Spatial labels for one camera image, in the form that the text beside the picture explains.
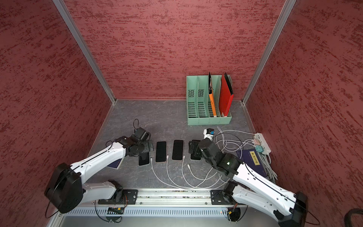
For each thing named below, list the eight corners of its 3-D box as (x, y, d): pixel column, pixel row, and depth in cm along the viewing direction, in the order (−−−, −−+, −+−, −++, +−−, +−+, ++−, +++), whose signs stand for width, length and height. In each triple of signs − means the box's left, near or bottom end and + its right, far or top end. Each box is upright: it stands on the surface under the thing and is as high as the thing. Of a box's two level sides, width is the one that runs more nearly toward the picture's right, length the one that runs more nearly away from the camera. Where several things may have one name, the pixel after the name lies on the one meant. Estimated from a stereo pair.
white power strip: (263, 155, 92) (265, 153, 90) (253, 135, 102) (254, 133, 100) (270, 154, 92) (272, 152, 90) (259, 134, 102) (261, 132, 100)
